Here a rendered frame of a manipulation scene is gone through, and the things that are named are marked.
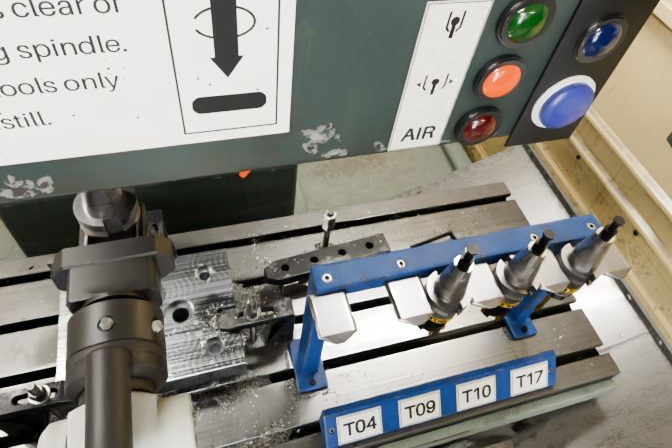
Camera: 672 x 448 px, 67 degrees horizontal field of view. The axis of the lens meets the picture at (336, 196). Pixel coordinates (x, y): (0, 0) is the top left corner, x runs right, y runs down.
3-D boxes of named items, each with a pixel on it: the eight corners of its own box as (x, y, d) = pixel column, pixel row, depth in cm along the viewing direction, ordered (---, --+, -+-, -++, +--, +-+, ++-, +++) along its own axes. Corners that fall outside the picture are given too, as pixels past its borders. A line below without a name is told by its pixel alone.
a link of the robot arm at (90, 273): (168, 218, 53) (179, 322, 46) (180, 266, 60) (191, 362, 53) (35, 239, 50) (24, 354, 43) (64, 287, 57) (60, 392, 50)
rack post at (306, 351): (328, 387, 92) (350, 315, 69) (299, 394, 90) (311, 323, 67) (314, 336, 98) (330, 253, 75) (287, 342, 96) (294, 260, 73)
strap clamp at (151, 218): (174, 294, 100) (163, 253, 88) (157, 297, 99) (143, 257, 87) (169, 239, 107) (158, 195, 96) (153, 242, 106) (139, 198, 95)
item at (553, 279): (573, 290, 74) (576, 287, 73) (542, 297, 73) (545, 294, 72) (548, 250, 78) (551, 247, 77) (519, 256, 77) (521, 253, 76)
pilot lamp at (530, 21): (541, 45, 23) (563, 1, 22) (499, 49, 23) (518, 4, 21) (534, 38, 24) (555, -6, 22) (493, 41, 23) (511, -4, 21)
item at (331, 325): (360, 339, 66) (360, 337, 65) (320, 348, 64) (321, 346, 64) (344, 292, 70) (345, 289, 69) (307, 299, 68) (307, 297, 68)
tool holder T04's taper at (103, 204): (120, 181, 56) (105, 137, 51) (131, 210, 54) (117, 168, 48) (78, 193, 54) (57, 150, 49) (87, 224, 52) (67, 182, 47)
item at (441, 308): (456, 275, 74) (461, 266, 72) (472, 313, 71) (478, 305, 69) (416, 282, 73) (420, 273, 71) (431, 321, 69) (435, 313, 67)
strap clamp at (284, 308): (293, 338, 97) (297, 303, 85) (223, 354, 93) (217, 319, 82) (289, 323, 99) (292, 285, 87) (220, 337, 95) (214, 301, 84)
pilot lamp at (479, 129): (492, 143, 28) (507, 114, 27) (457, 148, 28) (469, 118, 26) (487, 135, 29) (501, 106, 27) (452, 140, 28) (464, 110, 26)
